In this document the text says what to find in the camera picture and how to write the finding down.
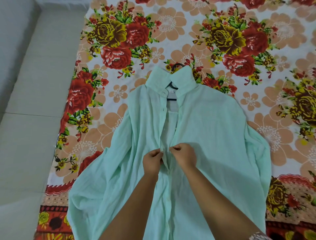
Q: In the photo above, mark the person's right forearm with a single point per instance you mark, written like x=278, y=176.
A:
x=219, y=205

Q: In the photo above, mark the person's left forearm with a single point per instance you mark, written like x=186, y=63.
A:
x=133, y=210

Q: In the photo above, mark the mint green shirt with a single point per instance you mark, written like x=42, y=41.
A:
x=217, y=138

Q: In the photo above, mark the person's left hand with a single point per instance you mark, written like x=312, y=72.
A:
x=151, y=163

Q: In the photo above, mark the floral bedsheet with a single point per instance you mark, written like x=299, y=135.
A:
x=172, y=32

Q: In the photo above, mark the person's right hand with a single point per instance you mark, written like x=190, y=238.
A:
x=185, y=155

